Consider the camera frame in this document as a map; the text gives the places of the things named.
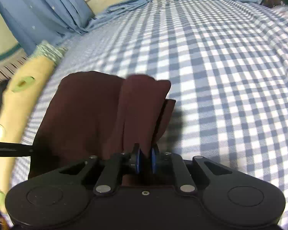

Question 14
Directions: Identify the blue star print curtain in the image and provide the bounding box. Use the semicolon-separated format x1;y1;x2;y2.
0;0;94;55

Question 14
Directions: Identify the blue white checkered bedsheet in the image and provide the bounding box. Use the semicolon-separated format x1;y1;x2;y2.
22;0;288;229

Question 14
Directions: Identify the dark maroon t-shirt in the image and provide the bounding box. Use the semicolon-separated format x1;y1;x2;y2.
28;71;175;178

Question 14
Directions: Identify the light blue garment near headboard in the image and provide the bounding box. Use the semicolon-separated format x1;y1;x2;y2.
87;0;153;32

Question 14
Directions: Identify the yellow avocado print pillow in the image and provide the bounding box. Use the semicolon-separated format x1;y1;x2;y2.
0;56;55;214

